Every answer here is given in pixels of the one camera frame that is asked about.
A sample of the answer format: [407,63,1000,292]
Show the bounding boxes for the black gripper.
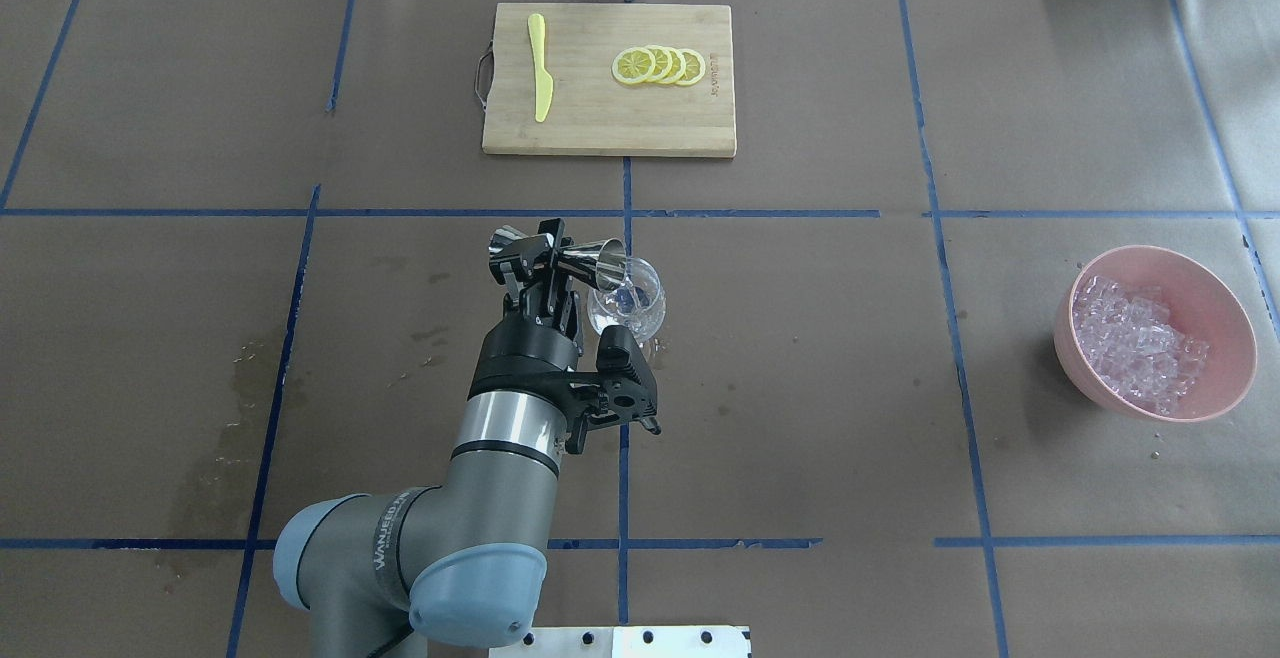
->
[468,219,582,405]

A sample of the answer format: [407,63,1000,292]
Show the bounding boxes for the steel double jigger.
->
[488,227,627,292]

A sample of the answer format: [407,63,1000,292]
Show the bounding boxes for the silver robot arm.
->
[271,219,596,657]

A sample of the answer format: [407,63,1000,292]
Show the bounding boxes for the clear wine glass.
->
[588,257,667,361]

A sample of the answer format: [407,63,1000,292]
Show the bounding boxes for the ice cubes pile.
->
[1071,275,1211,417]

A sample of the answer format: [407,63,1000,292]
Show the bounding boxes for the bamboo cutting board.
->
[483,3,739,160]

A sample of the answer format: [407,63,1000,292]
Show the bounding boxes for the lemon slice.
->
[675,47,707,87]
[644,46,675,84]
[659,47,687,84]
[611,47,658,84]

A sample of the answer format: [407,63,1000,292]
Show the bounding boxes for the yellow plastic knife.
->
[527,14,556,122]

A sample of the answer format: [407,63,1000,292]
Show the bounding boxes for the pink bowl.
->
[1053,245,1258,424]

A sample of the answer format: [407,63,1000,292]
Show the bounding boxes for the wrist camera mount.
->
[562,325,662,456]

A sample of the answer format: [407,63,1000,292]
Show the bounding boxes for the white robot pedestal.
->
[488,625,753,657]

